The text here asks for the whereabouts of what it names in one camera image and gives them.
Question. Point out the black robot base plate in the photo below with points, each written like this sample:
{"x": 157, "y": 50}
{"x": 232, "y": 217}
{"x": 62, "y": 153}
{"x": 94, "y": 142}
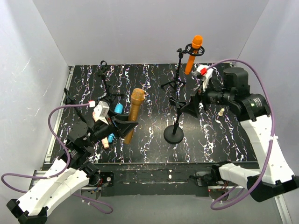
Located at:
{"x": 152, "y": 179}

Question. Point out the small beige peg piece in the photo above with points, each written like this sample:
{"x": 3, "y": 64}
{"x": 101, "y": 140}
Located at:
{"x": 220, "y": 113}

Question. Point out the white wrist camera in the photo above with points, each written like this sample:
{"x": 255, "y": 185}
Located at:
{"x": 100, "y": 112}
{"x": 204, "y": 73}

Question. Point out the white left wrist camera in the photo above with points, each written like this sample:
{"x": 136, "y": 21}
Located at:
{"x": 100, "y": 112}

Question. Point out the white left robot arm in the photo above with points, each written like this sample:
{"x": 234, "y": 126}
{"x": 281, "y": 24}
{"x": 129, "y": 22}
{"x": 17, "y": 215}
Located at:
{"x": 80, "y": 142}

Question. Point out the aluminium frame rail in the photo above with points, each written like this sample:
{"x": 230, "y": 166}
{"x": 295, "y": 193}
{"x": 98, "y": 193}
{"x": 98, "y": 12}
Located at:
{"x": 58, "y": 116}

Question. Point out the blue toy microphone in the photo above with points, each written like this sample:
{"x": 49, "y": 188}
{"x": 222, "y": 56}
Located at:
{"x": 119, "y": 110}

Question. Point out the black round-base clamp stand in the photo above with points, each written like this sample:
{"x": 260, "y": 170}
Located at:
{"x": 173, "y": 134}

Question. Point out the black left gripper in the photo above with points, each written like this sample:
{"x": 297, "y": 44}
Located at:
{"x": 114, "y": 127}

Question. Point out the black tripod shock-mount stand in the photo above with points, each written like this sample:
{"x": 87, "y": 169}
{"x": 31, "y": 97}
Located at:
{"x": 175, "y": 83}

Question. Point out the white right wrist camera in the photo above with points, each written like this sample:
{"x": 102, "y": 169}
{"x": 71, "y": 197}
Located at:
{"x": 204, "y": 73}

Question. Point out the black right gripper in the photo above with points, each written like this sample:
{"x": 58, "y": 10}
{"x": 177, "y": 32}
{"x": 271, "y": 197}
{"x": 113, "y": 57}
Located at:
{"x": 201, "y": 101}

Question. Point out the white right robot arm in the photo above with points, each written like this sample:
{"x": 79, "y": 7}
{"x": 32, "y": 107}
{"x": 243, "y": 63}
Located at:
{"x": 254, "y": 115}

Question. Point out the black small tripod stand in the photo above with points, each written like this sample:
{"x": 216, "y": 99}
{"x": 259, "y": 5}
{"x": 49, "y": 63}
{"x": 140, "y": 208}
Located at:
{"x": 108, "y": 97}

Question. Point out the gold toy microphone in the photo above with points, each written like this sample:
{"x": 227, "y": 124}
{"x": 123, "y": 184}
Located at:
{"x": 137, "y": 98}

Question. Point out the orange toy microphone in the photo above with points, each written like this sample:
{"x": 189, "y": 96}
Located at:
{"x": 192, "y": 56}

